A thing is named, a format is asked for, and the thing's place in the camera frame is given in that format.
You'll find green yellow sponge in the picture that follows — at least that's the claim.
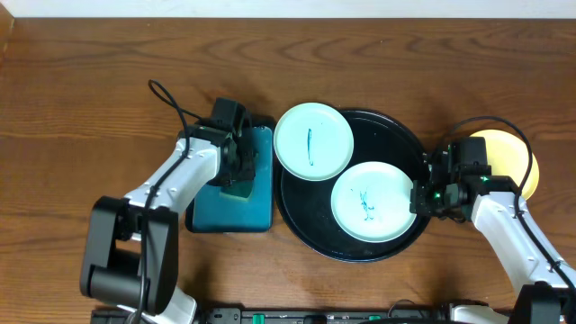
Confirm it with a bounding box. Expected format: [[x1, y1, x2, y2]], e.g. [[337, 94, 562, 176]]
[[220, 181, 254, 200]]

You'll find light green plate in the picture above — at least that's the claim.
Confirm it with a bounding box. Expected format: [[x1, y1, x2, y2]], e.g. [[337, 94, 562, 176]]
[[330, 161, 416, 243]]

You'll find yellow plate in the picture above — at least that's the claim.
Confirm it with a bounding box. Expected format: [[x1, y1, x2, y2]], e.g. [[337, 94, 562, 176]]
[[469, 130, 540, 200]]

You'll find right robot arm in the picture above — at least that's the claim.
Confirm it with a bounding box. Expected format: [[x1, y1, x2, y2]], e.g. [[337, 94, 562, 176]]
[[409, 175, 575, 323]]

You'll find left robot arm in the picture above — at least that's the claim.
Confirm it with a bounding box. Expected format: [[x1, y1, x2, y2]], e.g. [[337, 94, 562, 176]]
[[80, 125, 255, 323]]

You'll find black rectangular tray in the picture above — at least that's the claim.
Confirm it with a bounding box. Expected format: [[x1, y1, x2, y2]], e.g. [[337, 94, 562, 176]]
[[184, 115, 276, 235]]

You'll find teal tray liner mat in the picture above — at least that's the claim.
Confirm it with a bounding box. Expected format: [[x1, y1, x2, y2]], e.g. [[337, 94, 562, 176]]
[[192, 126, 274, 232]]

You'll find round black tray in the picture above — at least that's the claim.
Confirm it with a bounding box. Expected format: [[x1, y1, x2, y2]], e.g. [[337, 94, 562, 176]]
[[274, 110, 429, 263]]

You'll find light blue plate left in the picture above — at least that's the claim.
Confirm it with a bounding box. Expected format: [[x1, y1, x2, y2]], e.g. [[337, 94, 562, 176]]
[[274, 103, 354, 181]]

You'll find right black cable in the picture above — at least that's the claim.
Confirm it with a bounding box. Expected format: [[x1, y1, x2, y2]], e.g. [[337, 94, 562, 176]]
[[434, 115, 576, 293]]

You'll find black cable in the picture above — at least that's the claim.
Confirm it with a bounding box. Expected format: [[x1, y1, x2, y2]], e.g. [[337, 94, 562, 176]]
[[434, 115, 576, 293], [128, 79, 203, 324]]

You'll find left black cable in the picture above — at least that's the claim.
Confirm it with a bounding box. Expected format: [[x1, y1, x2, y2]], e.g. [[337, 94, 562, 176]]
[[128, 79, 203, 324]]

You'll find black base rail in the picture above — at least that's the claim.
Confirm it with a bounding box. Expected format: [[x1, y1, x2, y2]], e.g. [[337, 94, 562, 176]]
[[89, 306, 451, 324]]

